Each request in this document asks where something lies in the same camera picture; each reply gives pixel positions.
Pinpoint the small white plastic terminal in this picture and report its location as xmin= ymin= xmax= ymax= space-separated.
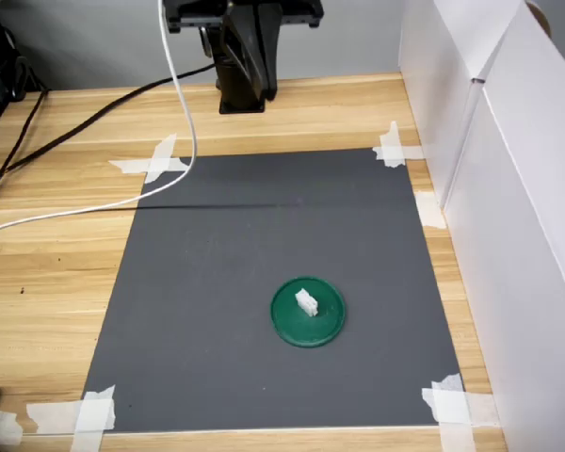
xmin=294 ymin=287 xmax=319 ymax=318

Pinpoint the round green lid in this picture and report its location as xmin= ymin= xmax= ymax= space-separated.
xmin=269 ymin=276 xmax=347 ymax=349

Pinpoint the white tape piece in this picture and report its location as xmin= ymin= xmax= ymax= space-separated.
xmin=108 ymin=133 xmax=189 ymax=185
xmin=413 ymin=190 xmax=446 ymax=231
xmin=372 ymin=121 xmax=425 ymax=169
xmin=25 ymin=384 xmax=117 ymax=452
xmin=421 ymin=373 xmax=500 ymax=452
xmin=0 ymin=407 xmax=24 ymax=446

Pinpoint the white partition board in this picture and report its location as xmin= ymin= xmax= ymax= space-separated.
xmin=397 ymin=0 xmax=531 ymax=211
xmin=444 ymin=0 xmax=565 ymax=452

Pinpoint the dark grey mat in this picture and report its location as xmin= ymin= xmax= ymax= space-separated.
xmin=82 ymin=148 xmax=467 ymax=432

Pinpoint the black equipment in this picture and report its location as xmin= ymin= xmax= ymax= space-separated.
xmin=0 ymin=0 xmax=48 ymax=126

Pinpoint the brown round object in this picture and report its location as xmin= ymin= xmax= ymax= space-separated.
xmin=525 ymin=0 xmax=553 ymax=39

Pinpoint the white camera cable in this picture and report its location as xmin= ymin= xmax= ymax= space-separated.
xmin=0 ymin=0 xmax=199 ymax=238

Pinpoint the thin black cable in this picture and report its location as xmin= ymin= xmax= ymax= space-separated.
xmin=0 ymin=89 xmax=49 ymax=185

